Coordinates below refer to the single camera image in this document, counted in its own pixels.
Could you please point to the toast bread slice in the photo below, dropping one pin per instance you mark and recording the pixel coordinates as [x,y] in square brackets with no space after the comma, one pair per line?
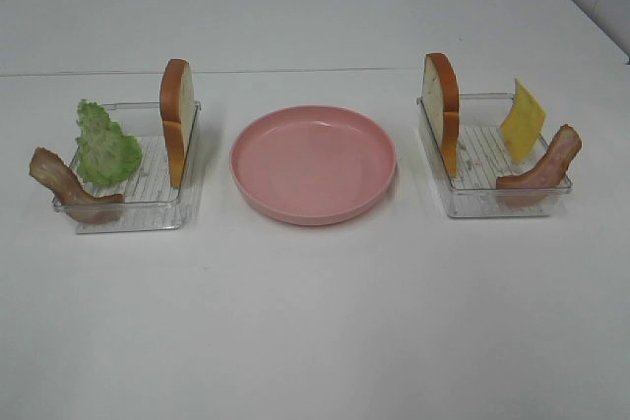
[440,98]
[177,111]

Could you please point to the green lettuce leaf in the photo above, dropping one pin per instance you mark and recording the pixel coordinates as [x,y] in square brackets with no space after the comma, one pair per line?
[106,155]

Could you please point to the pink bacon strip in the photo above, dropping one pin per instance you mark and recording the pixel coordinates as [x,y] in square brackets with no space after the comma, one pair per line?
[547,173]

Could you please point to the dark bacon strip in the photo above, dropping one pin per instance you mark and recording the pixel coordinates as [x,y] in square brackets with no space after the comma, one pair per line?
[47,168]

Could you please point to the pink round plate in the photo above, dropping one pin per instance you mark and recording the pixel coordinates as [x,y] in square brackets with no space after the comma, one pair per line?
[313,165]

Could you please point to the left clear plastic tray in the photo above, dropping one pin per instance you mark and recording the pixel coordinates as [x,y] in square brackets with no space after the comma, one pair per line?
[151,203]

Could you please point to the clear plastic tray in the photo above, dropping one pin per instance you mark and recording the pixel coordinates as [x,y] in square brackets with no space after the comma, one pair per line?
[482,157]
[151,203]

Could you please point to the right clear plastic tray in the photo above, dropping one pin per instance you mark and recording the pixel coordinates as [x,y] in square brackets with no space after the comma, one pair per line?
[482,157]

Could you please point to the yellow cheese slice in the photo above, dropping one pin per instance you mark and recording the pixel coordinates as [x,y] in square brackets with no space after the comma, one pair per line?
[521,127]

